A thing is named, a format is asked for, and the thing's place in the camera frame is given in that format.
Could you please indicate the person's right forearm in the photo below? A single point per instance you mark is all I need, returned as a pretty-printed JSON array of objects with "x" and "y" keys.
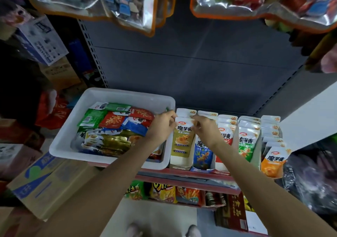
[{"x": 274, "y": 194}]

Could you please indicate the blue snack packet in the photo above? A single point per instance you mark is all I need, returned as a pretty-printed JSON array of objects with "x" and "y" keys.
[{"x": 203, "y": 156}]

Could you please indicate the person's left hand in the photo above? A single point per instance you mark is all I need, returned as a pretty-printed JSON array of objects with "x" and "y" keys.
[{"x": 160, "y": 129}]

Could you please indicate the orange trimmed toy snack bag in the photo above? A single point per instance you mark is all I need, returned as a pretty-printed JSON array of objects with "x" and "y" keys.
[{"x": 100, "y": 0}]

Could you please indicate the pale printed carton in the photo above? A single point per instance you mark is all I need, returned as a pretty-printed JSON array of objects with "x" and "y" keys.
[{"x": 18, "y": 160}]

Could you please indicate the orange trimmed colourful candy bag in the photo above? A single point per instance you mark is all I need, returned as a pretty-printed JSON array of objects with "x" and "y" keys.
[{"x": 263, "y": 2}]

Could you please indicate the person's right hand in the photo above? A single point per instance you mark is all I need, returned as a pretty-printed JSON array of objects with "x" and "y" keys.
[{"x": 208, "y": 133}]

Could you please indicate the white blue carton box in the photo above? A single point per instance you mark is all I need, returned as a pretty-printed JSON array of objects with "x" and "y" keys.
[{"x": 42, "y": 42}]

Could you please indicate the blue display box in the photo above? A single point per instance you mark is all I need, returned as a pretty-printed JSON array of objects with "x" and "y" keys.
[{"x": 203, "y": 168}]

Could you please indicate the stack of green packs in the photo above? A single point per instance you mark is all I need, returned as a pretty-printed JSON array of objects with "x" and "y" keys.
[{"x": 333, "y": 139}]

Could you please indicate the hanging yellow green snack bags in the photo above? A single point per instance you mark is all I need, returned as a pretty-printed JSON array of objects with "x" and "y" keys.
[{"x": 305, "y": 39}]

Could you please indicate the black plastic wrapped bundle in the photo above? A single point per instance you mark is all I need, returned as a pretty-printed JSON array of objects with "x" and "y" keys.
[{"x": 310, "y": 181}]

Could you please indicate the person's left forearm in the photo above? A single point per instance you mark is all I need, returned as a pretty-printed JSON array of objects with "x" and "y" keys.
[{"x": 100, "y": 194}]

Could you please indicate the yellow snack packets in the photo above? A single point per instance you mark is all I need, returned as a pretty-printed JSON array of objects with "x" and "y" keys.
[{"x": 247, "y": 202}]

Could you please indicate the gold display box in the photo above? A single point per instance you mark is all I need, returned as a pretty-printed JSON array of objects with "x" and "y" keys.
[{"x": 179, "y": 163}]

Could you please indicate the red plastic bag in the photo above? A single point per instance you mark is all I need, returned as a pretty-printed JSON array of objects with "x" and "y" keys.
[{"x": 52, "y": 113}]

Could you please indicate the blue print cardboard carton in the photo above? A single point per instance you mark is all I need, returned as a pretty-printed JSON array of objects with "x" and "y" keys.
[{"x": 50, "y": 184}]

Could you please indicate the hanging pink candy bag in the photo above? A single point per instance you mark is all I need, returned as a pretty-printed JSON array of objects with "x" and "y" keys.
[{"x": 329, "y": 60}]

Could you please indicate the orange display box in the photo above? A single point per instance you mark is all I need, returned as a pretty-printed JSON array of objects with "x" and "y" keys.
[{"x": 284, "y": 142}]

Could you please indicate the dark red white-label carton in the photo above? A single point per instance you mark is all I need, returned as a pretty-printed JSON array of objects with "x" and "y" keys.
[{"x": 230, "y": 213}]

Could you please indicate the gold snack packet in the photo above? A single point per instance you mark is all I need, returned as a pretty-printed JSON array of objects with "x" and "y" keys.
[{"x": 182, "y": 139}]

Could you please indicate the person's shoe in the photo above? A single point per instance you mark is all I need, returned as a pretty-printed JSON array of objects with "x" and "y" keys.
[
  {"x": 133, "y": 230},
  {"x": 194, "y": 230}
]

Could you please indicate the person's left shoe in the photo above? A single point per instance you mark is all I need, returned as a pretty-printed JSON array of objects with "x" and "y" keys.
[{"x": 133, "y": 230}]

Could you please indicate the plain brown cardboard carton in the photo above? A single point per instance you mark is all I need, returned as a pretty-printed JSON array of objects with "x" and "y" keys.
[{"x": 60, "y": 73}]

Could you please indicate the row of orange chip bags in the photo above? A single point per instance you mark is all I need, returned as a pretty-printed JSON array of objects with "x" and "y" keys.
[{"x": 168, "y": 194}]

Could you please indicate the green display box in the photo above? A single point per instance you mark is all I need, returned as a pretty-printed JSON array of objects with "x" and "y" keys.
[{"x": 255, "y": 158}]

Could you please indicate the person's right shoe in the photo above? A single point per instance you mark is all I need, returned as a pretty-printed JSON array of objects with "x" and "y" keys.
[{"x": 194, "y": 230}]

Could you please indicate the pile of snack packets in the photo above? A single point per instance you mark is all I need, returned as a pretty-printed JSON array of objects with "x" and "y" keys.
[{"x": 110, "y": 123}]

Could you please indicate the white plastic bin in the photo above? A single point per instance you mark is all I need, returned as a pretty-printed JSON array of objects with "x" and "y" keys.
[{"x": 63, "y": 139}]

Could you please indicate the red display box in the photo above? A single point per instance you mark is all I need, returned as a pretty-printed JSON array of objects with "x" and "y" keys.
[{"x": 220, "y": 167}]

